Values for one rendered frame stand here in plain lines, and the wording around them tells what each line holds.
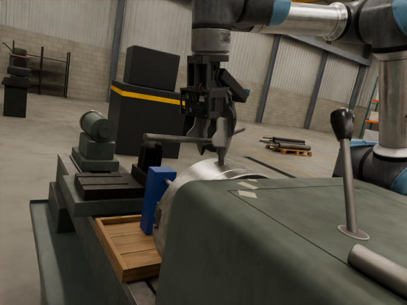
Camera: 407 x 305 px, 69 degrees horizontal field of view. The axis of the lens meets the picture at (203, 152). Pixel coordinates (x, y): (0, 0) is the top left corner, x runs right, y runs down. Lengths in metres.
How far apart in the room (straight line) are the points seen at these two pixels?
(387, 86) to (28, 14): 14.32
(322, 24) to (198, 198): 0.60
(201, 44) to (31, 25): 14.19
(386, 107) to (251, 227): 0.64
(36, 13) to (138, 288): 14.20
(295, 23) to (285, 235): 0.59
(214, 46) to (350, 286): 0.43
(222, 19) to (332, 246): 0.41
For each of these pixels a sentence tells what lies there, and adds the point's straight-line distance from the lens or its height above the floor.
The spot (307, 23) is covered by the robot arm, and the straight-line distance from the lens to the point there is 0.85.
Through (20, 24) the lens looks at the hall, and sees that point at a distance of 14.70.
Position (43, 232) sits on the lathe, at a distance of 1.77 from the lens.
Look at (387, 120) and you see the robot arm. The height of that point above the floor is 1.40.
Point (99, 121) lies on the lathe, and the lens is 1.67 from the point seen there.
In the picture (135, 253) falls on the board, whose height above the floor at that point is 0.88.
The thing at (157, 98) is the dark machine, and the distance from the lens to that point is 5.44.
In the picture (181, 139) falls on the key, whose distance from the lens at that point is 0.54.
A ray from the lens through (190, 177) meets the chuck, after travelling 0.66.
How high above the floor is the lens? 1.39
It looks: 12 degrees down
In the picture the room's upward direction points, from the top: 11 degrees clockwise
